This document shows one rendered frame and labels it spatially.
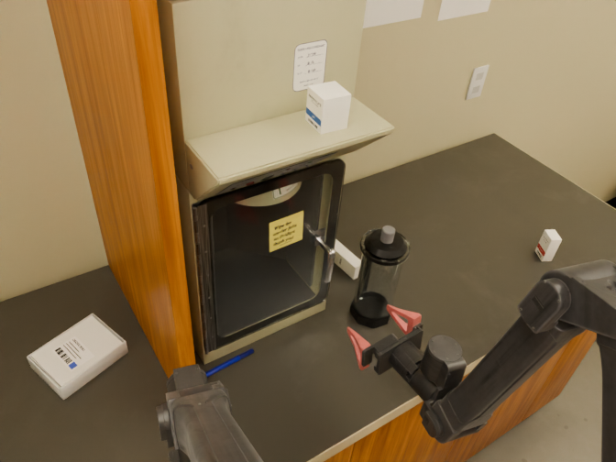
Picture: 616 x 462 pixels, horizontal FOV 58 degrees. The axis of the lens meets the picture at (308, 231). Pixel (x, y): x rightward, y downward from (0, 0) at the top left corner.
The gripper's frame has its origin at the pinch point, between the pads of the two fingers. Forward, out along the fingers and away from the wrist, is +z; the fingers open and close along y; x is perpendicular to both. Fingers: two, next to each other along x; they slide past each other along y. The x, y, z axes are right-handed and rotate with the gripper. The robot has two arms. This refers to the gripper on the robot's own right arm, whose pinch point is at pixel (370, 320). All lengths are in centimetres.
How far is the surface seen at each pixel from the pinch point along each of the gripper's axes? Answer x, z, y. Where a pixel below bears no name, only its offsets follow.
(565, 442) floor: 124, -16, -90
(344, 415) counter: 18.8, -5.2, 9.8
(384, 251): -3.5, 10.6, -11.8
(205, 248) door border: -18.4, 18.0, 23.6
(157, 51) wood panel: -59, 9, 27
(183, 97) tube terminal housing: -47, 18, 22
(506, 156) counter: 28, 47, -98
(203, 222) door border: -24.6, 17.8, 23.2
